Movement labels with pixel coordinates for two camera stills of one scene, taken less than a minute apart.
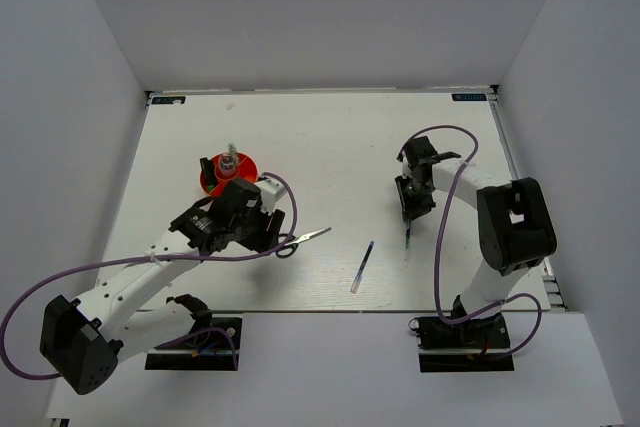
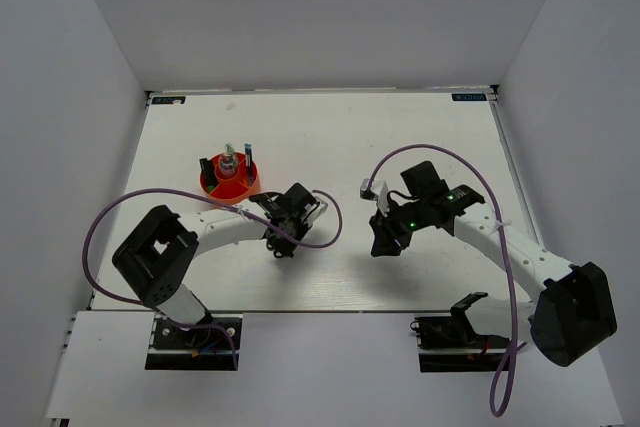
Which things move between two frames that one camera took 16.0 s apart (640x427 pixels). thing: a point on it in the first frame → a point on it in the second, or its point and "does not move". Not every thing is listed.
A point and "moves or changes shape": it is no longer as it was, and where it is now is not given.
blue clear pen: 360,270 → 249,163
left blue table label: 168,100 does not move
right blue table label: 468,96 does not move
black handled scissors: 290,243 moves or changes shape
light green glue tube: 232,148 does not move
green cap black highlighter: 209,172 does not move
